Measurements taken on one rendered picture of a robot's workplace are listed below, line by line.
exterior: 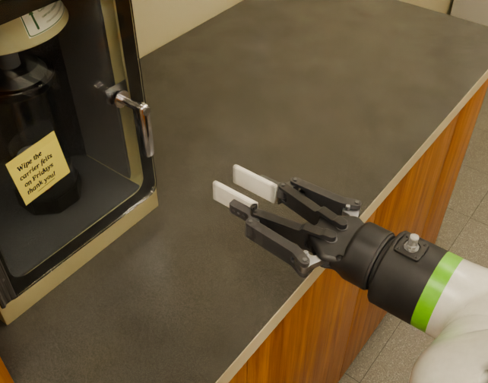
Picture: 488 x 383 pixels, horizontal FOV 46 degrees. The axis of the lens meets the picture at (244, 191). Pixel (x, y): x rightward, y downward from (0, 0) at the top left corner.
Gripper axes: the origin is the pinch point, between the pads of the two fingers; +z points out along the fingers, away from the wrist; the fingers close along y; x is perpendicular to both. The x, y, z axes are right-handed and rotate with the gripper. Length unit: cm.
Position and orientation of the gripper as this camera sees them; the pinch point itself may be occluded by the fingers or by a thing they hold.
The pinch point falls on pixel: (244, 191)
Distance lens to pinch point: 75.1
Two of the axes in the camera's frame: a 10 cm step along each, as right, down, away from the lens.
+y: -6.1, 5.3, -5.9
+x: 0.0, 7.4, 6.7
